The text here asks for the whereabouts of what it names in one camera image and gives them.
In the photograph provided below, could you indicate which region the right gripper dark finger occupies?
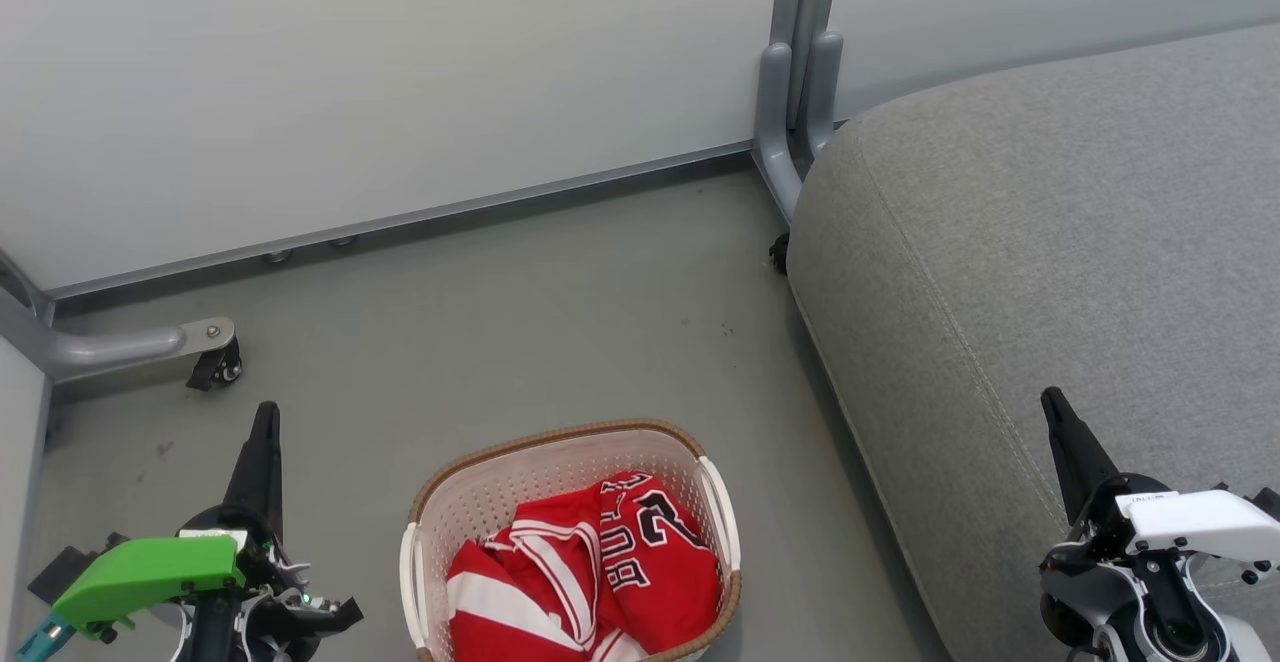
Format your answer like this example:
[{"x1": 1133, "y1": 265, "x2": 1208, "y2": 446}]
[{"x1": 1040, "y1": 386, "x2": 1123, "y2": 526}]

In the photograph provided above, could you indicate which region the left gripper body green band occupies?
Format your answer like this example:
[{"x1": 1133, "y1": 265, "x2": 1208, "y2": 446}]
[{"x1": 50, "y1": 505, "x2": 363, "y2": 643}]

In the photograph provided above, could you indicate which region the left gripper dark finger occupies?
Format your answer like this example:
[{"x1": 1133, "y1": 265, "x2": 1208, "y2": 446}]
[{"x1": 222, "y1": 401, "x2": 287, "y2": 543}]

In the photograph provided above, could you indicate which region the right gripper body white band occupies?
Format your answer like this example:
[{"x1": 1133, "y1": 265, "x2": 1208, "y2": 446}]
[{"x1": 1065, "y1": 470, "x2": 1280, "y2": 585}]

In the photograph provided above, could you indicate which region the red shorts white trim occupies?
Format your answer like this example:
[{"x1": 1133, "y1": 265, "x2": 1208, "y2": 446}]
[{"x1": 446, "y1": 517, "x2": 651, "y2": 662}]

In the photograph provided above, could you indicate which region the red basketball jersey number 23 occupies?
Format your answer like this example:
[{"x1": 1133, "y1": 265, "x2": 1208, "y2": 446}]
[{"x1": 595, "y1": 470, "x2": 723, "y2": 655}]

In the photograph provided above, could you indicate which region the grey fabric sofa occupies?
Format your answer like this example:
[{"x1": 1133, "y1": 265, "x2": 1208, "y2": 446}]
[{"x1": 786, "y1": 24, "x2": 1280, "y2": 662}]

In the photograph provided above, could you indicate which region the grey metal partition leg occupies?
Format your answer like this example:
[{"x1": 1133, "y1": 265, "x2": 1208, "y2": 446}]
[{"x1": 0, "y1": 250, "x2": 237, "y2": 385}]

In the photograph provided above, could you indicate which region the white laundry basket brown rim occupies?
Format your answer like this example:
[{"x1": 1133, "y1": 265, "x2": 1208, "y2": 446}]
[{"x1": 400, "y1": 419, "x2": 743, "y2": 662}]

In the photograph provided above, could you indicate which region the black cable teal plug left arm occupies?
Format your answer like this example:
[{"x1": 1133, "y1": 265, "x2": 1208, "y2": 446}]
[{"x1": 14, "y1": 614, "x2": 77, "y2": 662}]

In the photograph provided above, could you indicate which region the grey partition base rail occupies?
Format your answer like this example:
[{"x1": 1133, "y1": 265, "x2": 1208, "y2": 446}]
[{"x1": 44, "y1": 140, "x2": 757, "y2": 305}]

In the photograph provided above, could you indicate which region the grey metal partition post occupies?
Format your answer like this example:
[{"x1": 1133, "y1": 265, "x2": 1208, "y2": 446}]
[{"x1": 752, "y1": 0, "x2": 847, "y2": 225}]

